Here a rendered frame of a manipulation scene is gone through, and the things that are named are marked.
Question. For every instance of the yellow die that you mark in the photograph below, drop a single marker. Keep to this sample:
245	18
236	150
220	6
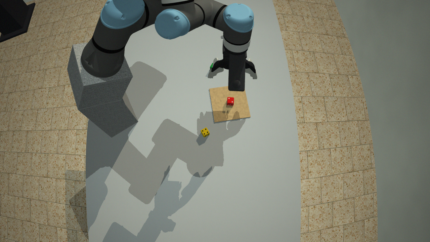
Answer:
205	132

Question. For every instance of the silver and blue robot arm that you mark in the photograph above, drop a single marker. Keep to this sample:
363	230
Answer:
103	55

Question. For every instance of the tan mat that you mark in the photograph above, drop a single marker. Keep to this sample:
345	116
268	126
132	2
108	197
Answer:
224	112

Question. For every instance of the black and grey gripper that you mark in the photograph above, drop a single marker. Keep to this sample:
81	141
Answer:
219	65

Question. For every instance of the red die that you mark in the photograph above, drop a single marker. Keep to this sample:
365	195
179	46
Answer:
230	101

